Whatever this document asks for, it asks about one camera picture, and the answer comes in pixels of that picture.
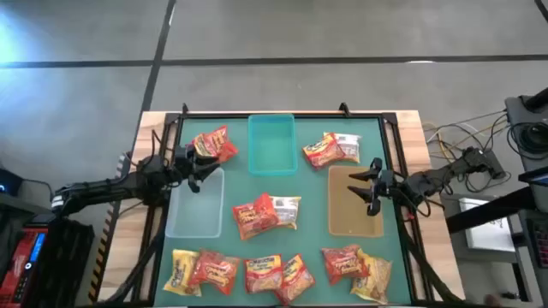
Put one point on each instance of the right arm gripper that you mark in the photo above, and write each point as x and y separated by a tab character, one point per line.
383	184

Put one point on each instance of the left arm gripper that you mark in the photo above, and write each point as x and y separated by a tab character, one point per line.
183	162

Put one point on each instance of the red yellow beef ramen pack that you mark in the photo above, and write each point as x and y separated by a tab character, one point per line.
323	152
203	144
297	280
263	274

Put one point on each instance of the red spicy noodle pack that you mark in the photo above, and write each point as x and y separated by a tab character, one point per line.
222	145
254	216
216	271
342	263

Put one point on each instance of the teal plastic bin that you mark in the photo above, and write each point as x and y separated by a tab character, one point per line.
272	145

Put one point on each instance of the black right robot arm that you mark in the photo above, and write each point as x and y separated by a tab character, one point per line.
428	184

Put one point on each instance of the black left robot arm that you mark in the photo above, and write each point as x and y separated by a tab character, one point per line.
107	190

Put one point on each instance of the amber plastic bin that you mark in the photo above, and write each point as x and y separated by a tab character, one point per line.
355	205

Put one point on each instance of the clear plastic bin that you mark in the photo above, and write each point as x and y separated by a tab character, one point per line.
194	209

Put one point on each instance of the green table mat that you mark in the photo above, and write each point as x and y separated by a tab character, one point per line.
308	239

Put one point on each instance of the black diagonal beam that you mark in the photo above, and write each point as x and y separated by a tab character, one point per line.
492	209

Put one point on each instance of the white paper sheet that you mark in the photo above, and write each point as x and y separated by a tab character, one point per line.
488	233

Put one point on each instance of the black power strip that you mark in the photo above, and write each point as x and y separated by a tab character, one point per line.
496	169

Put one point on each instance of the yellow black hazard strip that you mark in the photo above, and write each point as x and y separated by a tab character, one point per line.
102	252

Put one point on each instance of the grey metal side table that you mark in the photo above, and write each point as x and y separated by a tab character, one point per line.
492	261

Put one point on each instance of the black plastic crate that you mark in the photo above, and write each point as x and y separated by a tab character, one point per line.
64	256

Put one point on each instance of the grey equipment cart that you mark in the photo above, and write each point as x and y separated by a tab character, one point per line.
516	111

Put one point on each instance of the dark laptop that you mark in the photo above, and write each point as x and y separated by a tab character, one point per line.
535	179

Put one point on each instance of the small black floor object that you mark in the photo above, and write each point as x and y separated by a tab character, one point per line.
510	295

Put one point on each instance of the dark keyboard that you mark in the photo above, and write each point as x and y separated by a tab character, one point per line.
541	244

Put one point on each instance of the black pole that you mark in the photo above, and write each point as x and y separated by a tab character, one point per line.
538	99

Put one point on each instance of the black device with blue light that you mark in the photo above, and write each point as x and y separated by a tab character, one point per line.
9	181

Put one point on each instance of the red device with blue display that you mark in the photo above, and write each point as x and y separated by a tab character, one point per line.
17	265

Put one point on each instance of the black metal table frame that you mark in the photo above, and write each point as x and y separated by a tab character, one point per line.
321	115

